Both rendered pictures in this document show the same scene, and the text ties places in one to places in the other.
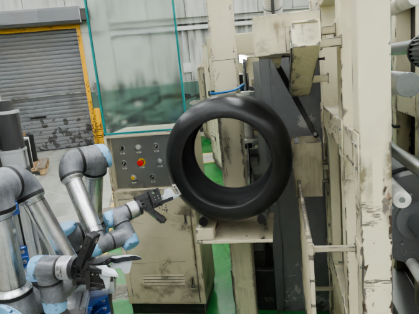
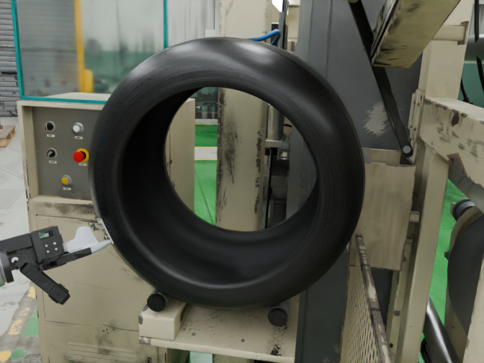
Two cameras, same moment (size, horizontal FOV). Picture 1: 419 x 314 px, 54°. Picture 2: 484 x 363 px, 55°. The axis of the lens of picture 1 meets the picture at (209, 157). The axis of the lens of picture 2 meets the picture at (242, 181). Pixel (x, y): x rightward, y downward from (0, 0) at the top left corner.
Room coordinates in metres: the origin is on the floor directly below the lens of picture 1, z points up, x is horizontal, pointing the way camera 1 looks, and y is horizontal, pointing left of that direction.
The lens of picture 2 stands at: (0.91, -0.09, 1.46)
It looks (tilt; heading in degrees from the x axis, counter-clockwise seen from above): 16 degrees down; 358
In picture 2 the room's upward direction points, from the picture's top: 2 degrees clockwise
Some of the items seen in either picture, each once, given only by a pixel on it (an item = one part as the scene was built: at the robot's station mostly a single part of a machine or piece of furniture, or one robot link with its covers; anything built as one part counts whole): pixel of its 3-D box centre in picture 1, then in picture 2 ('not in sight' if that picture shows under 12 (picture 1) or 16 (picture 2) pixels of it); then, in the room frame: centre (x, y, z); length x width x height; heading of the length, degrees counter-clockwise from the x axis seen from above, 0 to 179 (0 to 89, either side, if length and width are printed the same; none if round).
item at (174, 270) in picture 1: (164, 217); (117, 250); (2.72, 0.36, 0.63); 0.56 x 0.41 x 1.27; 79
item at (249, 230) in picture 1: (237, 227); (228, 309); (2.01, -0.11, 0.80); 0.37 x 0.36 x 0.02; 79
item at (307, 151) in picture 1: (307, 166); (376, 206); (2.15, -0.52, 1.05); 0.20 x 0.15 x 0.30; 169
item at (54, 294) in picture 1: (56, 292); not in sight; (1.24, 0.55, 0.94); 0.11 x 0.08 x 0.11; 163
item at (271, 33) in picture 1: (285, 38); not in sight; (1.83, -0.38, 1.71); 0.61 x 0.25 x 0.15; 169
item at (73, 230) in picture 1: (67, 237); not in sight; (1.88, 0.73, 0.88); 0.13 x 0.12 x 0.14; 128
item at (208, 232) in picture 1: (210, 220); (178, 291); (2.03, 0.03, 0.83); 0.36 x 0.09 x 0.06; 169
